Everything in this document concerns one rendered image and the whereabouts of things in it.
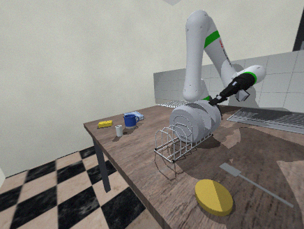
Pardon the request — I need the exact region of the grey ribbed draining mat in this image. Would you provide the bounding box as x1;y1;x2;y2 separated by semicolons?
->
159;101;194;108

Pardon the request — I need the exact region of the blue checked towel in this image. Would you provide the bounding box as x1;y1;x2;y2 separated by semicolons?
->
123;111;144;121

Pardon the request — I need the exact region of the yellow sponge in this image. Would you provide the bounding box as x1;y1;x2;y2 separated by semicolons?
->
98;120;112;128

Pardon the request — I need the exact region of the yellow flat round disc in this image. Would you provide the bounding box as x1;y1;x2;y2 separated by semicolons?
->
195;179;233;216

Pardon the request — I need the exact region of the blue mug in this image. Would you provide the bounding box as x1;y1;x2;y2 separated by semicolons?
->
124;114;139;129

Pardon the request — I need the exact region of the white tiled wall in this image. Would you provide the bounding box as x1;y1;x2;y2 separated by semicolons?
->
153;50;304;112

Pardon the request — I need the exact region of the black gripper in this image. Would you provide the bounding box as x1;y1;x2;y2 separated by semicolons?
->
208;78;247;106

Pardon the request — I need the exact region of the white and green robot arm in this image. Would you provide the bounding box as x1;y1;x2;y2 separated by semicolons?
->
183;10;266;102

